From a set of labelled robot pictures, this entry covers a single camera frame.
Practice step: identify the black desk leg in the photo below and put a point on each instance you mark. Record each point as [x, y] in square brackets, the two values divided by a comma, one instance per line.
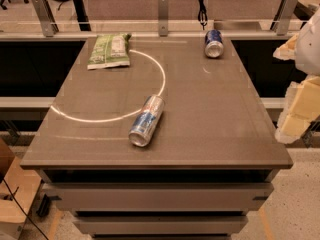
[82, 17]

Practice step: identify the cardboard box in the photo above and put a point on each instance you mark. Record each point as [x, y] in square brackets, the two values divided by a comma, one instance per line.
[18, 189]

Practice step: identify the blue pepsi can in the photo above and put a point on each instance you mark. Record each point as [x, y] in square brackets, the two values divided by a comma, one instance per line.
[213, 44]

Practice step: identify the middle metal rail bracket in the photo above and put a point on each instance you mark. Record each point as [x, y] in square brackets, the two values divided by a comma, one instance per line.
[163, 17]

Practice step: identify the right metal rail bracket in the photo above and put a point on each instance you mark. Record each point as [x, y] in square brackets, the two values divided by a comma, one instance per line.
[285, 15]

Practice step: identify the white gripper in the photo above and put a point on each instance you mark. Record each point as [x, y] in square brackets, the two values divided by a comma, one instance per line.
[309, 49]

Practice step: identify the grey lower drawer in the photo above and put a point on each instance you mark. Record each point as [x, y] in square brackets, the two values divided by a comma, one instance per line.
[161, 225]

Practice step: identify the silver blue red bull can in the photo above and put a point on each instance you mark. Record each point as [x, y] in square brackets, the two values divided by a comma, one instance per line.
[145, 123]

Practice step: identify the metal rail bracket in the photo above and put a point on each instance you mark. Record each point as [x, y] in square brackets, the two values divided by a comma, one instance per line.
[42, 13]
[285, 15]
[163, 17]

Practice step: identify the grey drawer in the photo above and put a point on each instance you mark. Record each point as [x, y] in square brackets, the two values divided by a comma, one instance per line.
[161, 225]
[156, 197]

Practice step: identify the left metal rail bracket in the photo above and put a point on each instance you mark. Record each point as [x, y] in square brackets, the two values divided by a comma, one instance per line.
[42, 13]

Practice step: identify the green jalapeno chip bag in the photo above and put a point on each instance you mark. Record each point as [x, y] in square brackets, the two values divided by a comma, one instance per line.
[110, 50]

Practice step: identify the grey upper drawer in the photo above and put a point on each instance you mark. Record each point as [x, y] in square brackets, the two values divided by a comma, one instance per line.
[156, 197]

